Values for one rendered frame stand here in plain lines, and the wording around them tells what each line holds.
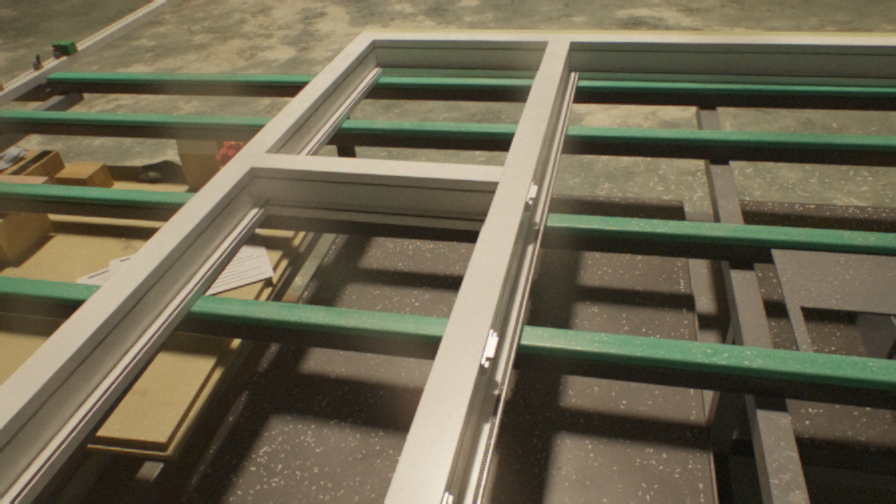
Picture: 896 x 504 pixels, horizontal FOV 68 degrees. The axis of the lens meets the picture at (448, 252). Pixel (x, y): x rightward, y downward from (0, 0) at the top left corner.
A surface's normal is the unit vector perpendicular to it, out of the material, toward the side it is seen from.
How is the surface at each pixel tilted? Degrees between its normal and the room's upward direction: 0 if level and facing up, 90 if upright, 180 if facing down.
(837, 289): 0
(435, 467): 0
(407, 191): 90
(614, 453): 0
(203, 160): 90
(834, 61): 90
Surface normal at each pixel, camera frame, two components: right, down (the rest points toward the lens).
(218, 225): 0.97, 0.08
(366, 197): -0.24, 0.59
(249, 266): -0.07, -0.80
